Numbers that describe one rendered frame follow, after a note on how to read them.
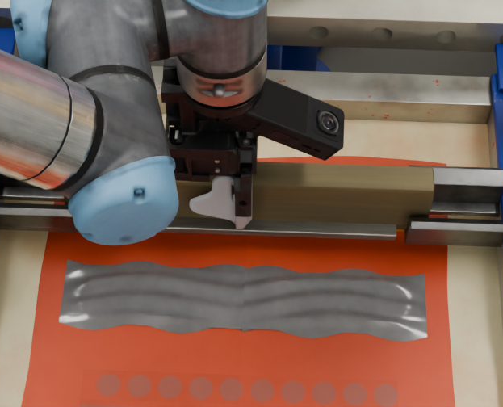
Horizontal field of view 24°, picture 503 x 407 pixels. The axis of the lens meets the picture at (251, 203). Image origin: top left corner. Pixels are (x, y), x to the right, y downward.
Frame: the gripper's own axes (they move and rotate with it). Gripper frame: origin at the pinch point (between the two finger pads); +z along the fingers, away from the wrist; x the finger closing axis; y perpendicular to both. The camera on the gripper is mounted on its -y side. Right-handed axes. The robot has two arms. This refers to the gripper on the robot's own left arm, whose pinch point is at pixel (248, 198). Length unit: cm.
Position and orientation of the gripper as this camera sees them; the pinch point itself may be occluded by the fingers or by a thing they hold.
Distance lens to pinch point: 116.0
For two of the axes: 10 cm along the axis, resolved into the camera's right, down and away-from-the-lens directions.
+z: 0.0, 5.1, 8.6
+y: -10.0, -0.3, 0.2
